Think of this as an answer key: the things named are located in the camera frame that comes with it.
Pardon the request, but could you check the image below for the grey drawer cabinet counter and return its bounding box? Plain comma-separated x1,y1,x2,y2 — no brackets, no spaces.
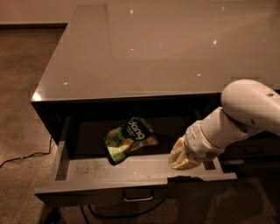
31,0,280,141

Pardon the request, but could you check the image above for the green snack bag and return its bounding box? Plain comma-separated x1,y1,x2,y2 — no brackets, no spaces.
104,117,159,165

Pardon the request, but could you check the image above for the thick black floor cable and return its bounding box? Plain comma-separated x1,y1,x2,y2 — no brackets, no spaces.
80,198,167,224

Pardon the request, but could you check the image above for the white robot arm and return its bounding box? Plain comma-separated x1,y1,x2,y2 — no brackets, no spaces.
168,80,280,170

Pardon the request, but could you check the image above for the dark drawer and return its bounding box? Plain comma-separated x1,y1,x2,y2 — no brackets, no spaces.
34,116,238,208
219,137,280,161

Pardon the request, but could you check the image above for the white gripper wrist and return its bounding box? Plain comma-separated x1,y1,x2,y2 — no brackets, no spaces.
168,120,224,170

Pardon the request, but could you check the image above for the thin black floor cable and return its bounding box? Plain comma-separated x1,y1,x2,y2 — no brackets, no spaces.
0,137,53,169

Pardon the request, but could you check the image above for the black floor plug box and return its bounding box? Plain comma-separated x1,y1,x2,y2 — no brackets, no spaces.
42,207,61,224

